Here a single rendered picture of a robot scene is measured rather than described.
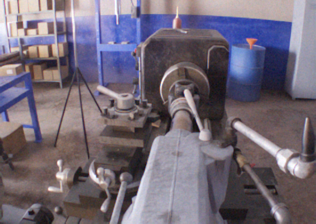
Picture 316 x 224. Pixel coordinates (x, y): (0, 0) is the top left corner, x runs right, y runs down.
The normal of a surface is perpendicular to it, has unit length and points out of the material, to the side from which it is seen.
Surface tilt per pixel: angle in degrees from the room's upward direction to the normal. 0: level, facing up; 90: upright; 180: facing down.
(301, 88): 90
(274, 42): 90
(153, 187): 0
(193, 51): 90
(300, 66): 90
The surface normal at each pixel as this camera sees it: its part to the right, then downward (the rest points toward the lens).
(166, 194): 0.00, -0.93
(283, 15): -0.13, 0.37
